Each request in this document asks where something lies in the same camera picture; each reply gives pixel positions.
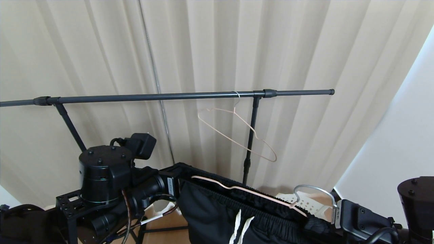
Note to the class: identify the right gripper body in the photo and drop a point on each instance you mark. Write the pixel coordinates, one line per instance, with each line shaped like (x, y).
(362, 220)

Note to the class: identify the black clothes rack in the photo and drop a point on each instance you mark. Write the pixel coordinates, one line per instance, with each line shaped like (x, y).
(135, 97)

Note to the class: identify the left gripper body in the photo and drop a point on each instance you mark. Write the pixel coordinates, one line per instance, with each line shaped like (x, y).
(159, 186)

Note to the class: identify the black shorts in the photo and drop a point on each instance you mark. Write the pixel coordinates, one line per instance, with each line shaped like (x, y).
(210, 217)

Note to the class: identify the beige curtain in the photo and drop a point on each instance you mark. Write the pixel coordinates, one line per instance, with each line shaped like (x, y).
(271, 44)

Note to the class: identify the white laundry basket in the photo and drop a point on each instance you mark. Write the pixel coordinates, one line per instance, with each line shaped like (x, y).
(313, 205)

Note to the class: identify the pink clothes hanger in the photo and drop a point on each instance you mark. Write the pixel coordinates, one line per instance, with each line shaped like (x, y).
(251, 192)
(217, 130)

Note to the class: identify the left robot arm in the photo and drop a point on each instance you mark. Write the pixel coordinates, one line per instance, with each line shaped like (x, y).
(101, 176)

